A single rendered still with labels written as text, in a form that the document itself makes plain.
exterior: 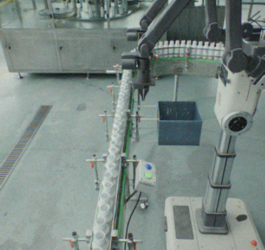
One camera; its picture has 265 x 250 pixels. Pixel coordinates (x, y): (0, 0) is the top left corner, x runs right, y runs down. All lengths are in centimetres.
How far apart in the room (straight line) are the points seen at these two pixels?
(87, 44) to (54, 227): 318
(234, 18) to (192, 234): 150
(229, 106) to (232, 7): 53
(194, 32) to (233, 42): 558
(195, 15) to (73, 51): 302
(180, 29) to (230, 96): 532
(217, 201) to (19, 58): 424
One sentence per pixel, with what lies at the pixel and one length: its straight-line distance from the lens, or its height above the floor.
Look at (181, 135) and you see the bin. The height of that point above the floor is 82.
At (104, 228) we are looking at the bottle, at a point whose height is 114.
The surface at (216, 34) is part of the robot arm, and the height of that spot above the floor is 159.
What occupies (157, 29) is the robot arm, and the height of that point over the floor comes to 172.
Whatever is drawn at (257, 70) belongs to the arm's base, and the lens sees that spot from 127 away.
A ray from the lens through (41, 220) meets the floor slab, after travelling 267.
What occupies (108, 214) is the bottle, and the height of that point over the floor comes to 114.
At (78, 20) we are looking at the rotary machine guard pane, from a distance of 483.
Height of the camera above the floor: 199
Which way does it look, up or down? 32 degrees down
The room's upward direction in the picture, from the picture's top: 1 degrees counter-clockwise
